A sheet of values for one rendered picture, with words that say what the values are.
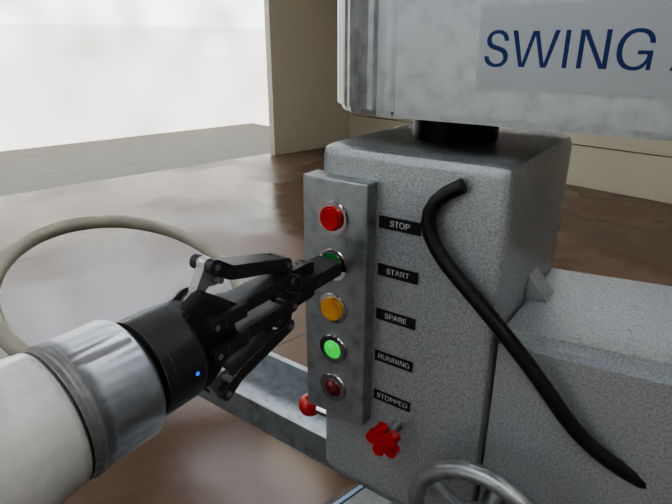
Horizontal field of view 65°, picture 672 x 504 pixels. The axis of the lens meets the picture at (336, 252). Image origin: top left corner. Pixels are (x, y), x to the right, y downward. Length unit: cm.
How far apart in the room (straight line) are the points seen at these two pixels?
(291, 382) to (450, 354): 46
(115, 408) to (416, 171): 32
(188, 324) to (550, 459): 37
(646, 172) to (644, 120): 647
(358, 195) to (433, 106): 11
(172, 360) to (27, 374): 9
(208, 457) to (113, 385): 214
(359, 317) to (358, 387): 9
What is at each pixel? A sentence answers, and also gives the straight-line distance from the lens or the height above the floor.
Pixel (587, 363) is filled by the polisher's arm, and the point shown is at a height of 138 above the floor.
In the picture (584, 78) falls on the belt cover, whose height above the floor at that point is 161.
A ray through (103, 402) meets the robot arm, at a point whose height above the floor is 144.
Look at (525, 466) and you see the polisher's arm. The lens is 60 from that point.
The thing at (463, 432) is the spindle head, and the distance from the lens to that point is 59.
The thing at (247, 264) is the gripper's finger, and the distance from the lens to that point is 43.
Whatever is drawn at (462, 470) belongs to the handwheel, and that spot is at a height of 127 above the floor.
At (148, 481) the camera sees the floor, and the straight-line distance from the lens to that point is 244.
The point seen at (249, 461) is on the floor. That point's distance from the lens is 243.
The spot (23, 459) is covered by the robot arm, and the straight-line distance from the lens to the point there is 33.
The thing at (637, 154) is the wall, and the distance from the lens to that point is 691.
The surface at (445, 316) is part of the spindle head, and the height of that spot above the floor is 139.
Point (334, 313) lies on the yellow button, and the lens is 57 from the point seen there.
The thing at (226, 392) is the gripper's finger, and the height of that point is 137.
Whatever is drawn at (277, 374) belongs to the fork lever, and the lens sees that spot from 97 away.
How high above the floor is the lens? 164
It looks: 21 degrees down
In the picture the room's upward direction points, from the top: straight up
